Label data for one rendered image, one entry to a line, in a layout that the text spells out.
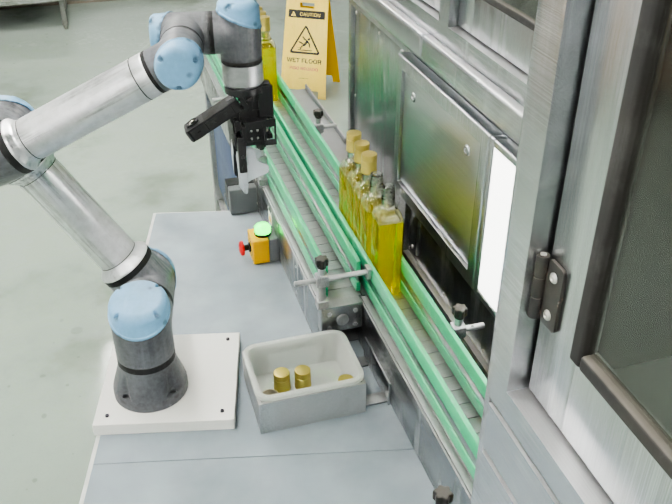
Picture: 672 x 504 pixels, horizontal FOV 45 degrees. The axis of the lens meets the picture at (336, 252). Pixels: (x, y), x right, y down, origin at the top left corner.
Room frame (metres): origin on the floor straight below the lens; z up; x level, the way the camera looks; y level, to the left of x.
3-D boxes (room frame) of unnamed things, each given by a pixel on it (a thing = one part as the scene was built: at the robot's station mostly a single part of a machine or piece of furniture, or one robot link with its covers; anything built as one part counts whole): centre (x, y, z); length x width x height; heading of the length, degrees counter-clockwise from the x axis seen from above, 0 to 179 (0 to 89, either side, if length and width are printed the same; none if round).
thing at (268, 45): (2.59, 0.23, 1.02); 0.06 x 0.06 x 0.28; 17
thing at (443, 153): (1.34, -0.28, 1.15); 0.90 x 0.03 x 0.34; 17
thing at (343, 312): (1.41, -0.01, 0.85); 0.09 x 0.04 x 0.07; 107
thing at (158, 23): (1.39, 0.27, 1.48); 0.11 x 0.11 x 0.08; 7
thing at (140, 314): (1.26, 0.39, 0.94); 0.13 x 0.12 x 0.14; 7
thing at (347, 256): (2.29, 0.20, 0.93); 1.75 x 0.01 x 0.08; 17
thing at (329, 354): (1.26, 0.07, 0.80); 0.22 x 0.17 x 0.09; 107
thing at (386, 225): (1.46, -0.11, 0.99); 0.06 x 0.06 x 0.21; 17
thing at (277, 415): (1.27, 0.04, 0.79); 0.27 x 0.17 x 0.08; 107
